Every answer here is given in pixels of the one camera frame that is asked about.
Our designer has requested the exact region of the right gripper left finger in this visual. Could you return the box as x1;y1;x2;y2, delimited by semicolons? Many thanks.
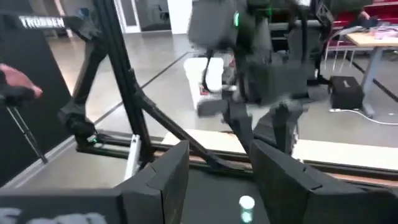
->
113;139;190;224

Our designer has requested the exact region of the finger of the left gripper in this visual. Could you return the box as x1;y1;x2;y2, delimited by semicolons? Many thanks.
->
269;102;305;156
222;101;255;155

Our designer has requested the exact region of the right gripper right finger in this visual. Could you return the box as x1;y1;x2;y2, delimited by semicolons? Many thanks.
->
250;139;366;224

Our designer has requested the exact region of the teal medicine bottle white cap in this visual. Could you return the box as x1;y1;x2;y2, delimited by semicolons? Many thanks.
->
238;195;256;224

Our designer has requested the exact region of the black box on floor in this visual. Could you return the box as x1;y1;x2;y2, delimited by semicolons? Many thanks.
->
328;76;365;110

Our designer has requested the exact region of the white floor bin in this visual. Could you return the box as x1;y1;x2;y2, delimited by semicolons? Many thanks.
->
183;57;225;110

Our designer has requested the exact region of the wooden work table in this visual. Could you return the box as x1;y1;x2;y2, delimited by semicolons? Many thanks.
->
344;30;398;118

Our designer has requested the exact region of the rack of red bins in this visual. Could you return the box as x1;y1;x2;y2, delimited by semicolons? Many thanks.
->
325;0;398;52

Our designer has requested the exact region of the black side panel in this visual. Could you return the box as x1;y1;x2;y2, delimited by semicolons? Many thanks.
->
0;27;73;187

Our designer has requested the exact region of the person's hand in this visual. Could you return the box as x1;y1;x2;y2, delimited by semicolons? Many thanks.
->
0;63;44;99

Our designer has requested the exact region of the white metal bracket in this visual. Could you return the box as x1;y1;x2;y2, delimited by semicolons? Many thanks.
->
123;134;143;182

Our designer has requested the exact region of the black metal rig frame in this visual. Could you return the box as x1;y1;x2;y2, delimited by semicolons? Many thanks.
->
60;0;398;187

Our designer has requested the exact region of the grey door white frame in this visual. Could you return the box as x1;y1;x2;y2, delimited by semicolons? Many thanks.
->
114;0;143;34

